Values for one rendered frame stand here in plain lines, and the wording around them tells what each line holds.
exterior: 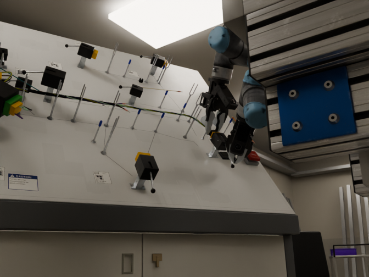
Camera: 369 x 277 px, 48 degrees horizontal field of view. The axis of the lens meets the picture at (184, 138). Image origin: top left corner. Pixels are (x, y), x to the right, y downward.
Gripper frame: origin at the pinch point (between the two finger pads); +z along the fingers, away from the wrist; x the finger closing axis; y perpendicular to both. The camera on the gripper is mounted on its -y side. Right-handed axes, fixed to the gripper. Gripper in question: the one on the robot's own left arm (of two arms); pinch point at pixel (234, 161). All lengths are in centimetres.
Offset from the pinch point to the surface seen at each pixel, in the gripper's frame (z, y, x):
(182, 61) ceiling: 114, 241, 99
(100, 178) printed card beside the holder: -10.0, -35.0, 33.1
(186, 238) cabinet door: 5.8, -33.0, 5.4
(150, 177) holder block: -14.2, -31.9, 18.7
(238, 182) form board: 8.0, -1.0, -2.9
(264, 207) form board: 9.5, -7.1, -14.5
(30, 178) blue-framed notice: -17, -48, 46
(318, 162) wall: 455, 564, -109
